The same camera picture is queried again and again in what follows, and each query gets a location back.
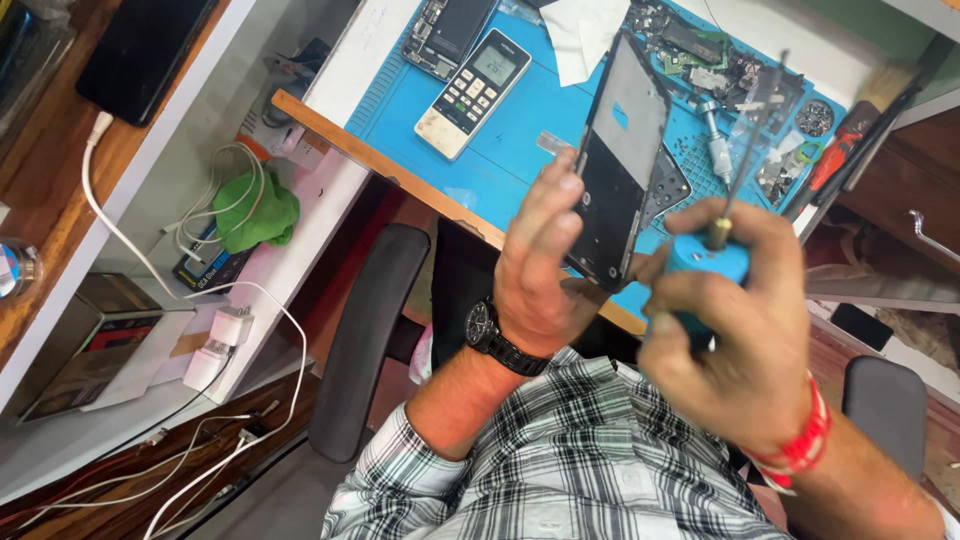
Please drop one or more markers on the opened black phone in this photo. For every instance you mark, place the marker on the opened black phone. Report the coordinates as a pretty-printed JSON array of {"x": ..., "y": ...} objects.
[{"x": 450, "y": 34}]

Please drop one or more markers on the person's right fingers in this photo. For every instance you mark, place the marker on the person's right fingers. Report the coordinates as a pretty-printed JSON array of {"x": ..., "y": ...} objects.
[{"x": 757, "y": 225}]

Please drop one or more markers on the pile of circuit board parts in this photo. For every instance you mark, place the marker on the pile of circuit board parts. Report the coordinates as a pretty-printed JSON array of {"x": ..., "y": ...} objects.
[{"x": 705, "y": 64}]

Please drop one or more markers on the long black tool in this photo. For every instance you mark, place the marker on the long black tool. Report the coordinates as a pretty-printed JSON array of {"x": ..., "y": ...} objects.
[{"x": 877, "y": 127}]

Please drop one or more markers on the blue repair mat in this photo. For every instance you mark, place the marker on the blue repair mat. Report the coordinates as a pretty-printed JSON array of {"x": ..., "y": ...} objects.
[{"x": 525, "y": 112}]

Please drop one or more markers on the small black flat object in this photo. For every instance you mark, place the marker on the small black flat object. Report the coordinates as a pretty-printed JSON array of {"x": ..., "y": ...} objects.
[{"x": 862, "y": 326}]

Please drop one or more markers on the wooden drawer cabinet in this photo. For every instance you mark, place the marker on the wooden drawer cabinet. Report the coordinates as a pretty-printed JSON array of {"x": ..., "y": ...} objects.
[{"x": 915, "y": 165}]

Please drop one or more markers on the black wristwatch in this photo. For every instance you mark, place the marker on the black wristwatch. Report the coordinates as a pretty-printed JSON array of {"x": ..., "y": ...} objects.
[{"x": 495, "y": 341}]

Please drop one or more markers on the black chair armrest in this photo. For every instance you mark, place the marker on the black chair armrest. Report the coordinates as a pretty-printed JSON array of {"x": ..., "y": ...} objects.
[
  {"x": 885, "y": 412},
  {"x": 367, "y": 337}
]

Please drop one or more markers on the pile of metal phone parts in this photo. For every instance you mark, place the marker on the pile of metal phone parts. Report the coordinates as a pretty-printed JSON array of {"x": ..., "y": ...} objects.
[{"x": 778, "y": 176}]

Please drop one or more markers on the round dish of screws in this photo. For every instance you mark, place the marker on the round dish of screws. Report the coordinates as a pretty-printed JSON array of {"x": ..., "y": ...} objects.
[{"x": 814, "y": 118}]

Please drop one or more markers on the black and blue glue box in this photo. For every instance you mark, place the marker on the black and blue glue box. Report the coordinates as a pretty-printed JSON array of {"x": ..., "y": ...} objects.
[{"x": 214, "y": 268}]

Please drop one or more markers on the black phone frame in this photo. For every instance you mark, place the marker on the black phone frame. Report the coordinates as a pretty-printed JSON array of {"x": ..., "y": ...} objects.
[{"x": 611, "y": 195}]

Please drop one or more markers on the white remote control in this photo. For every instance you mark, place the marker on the white remote control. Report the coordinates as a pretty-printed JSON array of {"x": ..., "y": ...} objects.
[{"x": 474, "y": 94}]

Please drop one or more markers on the green cloth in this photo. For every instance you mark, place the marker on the green cloth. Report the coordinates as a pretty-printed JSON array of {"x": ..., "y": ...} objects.
[{"x": 259, "y": 210}]

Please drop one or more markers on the person's right hand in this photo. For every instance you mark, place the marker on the person's right hand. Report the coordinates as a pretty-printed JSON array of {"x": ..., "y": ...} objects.
[{"x": 750, "y": 352}]

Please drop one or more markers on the person's left hand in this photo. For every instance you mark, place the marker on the person's left hand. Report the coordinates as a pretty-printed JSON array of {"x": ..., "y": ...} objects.
[{"x": 529, "y": 277}]

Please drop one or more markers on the black phone back part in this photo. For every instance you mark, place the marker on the black phone back part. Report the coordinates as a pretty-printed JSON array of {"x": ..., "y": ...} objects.
[{"x": 669, "y": 184}]

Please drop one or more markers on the clear plastic piece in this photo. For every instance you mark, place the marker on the clear plastic piece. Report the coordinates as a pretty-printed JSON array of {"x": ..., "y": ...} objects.
[{"x": 553, "y": 141}]

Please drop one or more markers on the white and orange tool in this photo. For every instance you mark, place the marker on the white and orange tool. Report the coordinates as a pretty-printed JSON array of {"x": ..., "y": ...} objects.
[{"x": 281, "y": 124}]

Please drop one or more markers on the silver precision screwdriver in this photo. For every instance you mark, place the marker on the silver precision screwdriver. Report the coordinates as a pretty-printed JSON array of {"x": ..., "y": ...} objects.
[{"x": 716, "y": 142}]

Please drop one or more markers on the clear plastic bottle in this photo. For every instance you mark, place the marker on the clear plastic bottle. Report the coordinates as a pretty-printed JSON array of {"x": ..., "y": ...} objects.
[{"x": 16, "y": 268}]

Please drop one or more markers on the white tissue paper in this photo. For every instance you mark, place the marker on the white tissue paper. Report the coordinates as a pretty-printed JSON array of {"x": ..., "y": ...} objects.
[{"x": 581, "y": 34}]

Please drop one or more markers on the white charger plug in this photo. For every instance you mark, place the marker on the white charger plug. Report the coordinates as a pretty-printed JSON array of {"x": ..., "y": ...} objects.
[
  {"x": 232, "y": 324},
  {"x": 204, "y": 367}
]

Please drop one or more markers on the plaid shirt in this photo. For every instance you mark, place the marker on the plaid shirt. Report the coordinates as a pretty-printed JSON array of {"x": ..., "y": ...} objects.
[{"x": 570, "y": 465}]

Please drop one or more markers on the flat grey box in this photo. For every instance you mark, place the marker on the flat grey box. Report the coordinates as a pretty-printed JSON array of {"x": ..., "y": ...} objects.
[{"x": 97, "y": 352}]

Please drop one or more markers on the person's left fingers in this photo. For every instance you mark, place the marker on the person's left fingers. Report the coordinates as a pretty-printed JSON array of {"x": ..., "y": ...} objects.
[{"x": 555, "y": 202}]

